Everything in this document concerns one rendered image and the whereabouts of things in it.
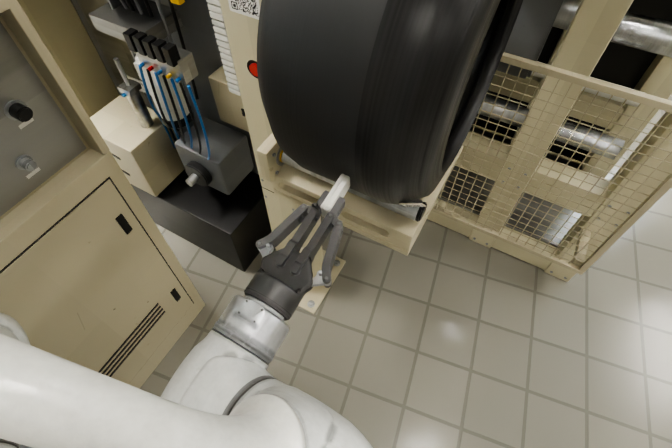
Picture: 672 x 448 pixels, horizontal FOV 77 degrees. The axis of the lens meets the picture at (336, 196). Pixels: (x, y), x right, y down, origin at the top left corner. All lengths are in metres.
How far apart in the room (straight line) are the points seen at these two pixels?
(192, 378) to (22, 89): 0.67
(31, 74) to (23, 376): 0.72
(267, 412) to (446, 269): 1.50
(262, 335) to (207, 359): 0.07
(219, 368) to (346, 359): 1.16
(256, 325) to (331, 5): 0.41
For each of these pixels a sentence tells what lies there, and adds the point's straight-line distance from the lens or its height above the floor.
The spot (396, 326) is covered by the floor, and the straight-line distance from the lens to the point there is 1.73.
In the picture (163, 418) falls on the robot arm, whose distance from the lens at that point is 0.38.
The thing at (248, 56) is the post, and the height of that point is 1.09.
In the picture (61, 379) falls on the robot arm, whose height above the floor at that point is 1.29.
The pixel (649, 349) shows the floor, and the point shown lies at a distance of 2.06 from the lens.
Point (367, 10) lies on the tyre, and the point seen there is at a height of 1.35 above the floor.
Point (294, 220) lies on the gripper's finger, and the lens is 0.64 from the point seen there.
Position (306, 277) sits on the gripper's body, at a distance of 0.60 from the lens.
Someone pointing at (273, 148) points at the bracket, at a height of 0.94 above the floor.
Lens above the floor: 1.61
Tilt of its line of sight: 53 degrees down
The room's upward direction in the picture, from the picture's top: straight up
